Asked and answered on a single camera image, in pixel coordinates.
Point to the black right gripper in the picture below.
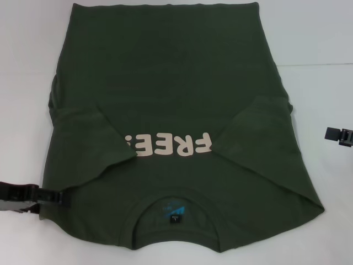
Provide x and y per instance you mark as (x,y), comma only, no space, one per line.
(348,137)

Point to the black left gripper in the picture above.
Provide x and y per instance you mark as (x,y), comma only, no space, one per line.
(13,196)

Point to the dark green FREE shirt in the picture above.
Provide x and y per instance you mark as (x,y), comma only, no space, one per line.
(165,82)

